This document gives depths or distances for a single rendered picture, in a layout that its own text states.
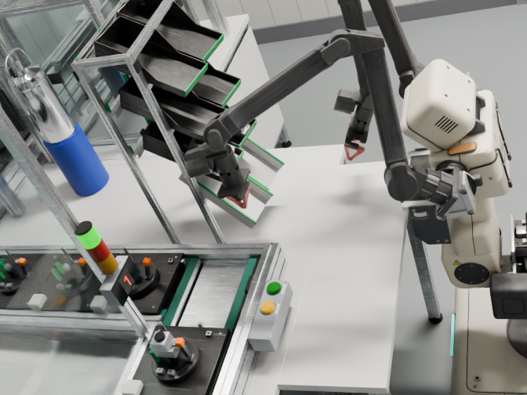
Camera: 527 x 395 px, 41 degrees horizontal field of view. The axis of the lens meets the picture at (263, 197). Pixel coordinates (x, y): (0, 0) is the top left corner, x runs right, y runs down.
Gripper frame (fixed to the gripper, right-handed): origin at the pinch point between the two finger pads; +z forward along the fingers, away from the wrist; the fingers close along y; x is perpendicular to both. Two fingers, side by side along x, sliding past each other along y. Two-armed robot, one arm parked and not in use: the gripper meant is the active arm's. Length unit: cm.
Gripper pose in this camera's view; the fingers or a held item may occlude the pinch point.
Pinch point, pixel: (243, 205)
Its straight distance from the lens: 192.4
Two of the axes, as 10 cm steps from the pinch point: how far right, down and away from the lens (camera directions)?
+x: 9.2, -0.1, -3.8
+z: 2.7, 7.2, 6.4
